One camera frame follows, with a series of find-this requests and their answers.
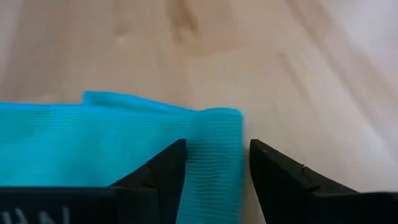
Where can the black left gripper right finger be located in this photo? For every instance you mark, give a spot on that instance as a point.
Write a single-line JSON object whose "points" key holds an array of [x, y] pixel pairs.
{"points": [[280, 186]]}

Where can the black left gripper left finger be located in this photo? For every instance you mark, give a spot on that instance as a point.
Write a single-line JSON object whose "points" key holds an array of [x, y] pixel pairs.
{"points": [[168, 174]]}

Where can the teal microfiber towel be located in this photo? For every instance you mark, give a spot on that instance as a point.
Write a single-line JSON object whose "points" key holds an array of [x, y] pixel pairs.
{"points": [[93, 140]]}

